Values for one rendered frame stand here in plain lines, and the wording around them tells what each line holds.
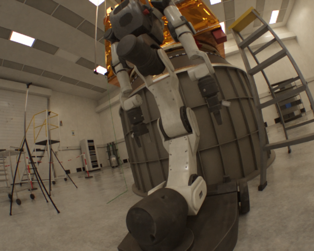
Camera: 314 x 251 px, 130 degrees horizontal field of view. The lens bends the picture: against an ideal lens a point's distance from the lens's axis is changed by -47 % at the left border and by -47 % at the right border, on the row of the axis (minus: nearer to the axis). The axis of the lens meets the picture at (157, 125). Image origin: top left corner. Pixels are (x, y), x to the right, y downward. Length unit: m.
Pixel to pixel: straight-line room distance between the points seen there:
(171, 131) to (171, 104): 0.14
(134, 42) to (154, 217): 0.60
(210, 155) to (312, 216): 0.95
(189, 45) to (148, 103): 0.89
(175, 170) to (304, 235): 0.67
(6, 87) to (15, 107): 1.17
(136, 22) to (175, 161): 0.71
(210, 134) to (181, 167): 0.68
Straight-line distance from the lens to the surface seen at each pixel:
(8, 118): 8.23
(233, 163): 1.34
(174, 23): 0.79
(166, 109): 0.70
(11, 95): 8.72
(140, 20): 0.77
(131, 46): 0.59
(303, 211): 0.84
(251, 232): 0.75
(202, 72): 0.65
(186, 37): 0.72
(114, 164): 8.24
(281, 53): 1.21
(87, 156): 8.57
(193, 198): 0.49
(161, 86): 0.71
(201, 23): 2.03
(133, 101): 0.79
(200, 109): 1.27
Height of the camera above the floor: 0.49
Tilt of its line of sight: 10 degrees up
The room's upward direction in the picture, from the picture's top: 13 degrees counter-clockwise
